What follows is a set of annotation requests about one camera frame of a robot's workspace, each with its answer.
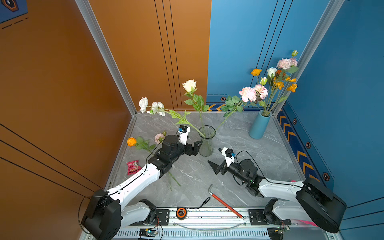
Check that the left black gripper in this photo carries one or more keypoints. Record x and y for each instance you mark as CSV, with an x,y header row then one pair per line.
x,y
194,151

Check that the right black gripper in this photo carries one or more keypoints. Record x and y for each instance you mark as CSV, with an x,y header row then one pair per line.
x,y
216,169

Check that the clear ribbed glass vase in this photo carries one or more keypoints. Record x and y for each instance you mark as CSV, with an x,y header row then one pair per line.
x,y
207,133

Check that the pink rose spray stem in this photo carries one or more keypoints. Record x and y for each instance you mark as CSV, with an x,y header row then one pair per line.
x,y
248,97

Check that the blue ceramic cylinder vase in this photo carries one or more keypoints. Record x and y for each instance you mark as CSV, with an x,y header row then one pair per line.
x,y
259,125

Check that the white ranunculus flower stem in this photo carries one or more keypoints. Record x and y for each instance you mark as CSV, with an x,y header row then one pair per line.
x,y
157,108

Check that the cream rose flower stem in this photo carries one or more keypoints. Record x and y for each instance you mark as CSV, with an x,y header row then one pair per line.
x,y
194,100

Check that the white rose flower stem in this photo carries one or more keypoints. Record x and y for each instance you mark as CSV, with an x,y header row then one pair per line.
x,y
271,75

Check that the pink peony flower stem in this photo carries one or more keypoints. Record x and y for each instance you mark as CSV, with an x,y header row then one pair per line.
x,y
289,64

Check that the yellow poppy flower bunch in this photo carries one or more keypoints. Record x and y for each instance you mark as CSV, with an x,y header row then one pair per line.
x,y
290,86

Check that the orange gerbera flower stem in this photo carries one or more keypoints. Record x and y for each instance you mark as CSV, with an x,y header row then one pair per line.
x,y
279,84

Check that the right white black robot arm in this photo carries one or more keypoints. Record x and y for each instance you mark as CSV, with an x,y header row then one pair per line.
x,y
306,200

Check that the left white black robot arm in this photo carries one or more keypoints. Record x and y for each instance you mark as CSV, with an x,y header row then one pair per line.
x,y
108,211

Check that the pile of artificial flowers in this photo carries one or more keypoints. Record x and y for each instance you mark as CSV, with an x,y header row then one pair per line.
x,y
140,144

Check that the orange black tape measure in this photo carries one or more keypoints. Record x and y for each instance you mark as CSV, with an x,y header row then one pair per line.
x,y
181,213

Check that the pink candy wrapper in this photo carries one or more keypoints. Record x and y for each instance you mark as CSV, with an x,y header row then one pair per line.
x,y
133,167

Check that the green circuit board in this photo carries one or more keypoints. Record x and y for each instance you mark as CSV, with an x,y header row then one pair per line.
x,y
148,234

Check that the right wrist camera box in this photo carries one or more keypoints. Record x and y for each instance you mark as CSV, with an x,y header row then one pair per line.
x,y
229,155

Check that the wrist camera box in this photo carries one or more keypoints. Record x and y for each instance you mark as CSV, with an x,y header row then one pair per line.
x,y
183,133
229,155

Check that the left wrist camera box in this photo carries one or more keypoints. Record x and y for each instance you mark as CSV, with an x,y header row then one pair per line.
x,y
183,133

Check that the red handled hammer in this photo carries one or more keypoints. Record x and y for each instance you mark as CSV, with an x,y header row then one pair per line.
x,y
224,203

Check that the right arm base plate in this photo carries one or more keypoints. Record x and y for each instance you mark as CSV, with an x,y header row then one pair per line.
x,y
258,217

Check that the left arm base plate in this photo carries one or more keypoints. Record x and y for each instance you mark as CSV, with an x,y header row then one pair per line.
x,y
162,216

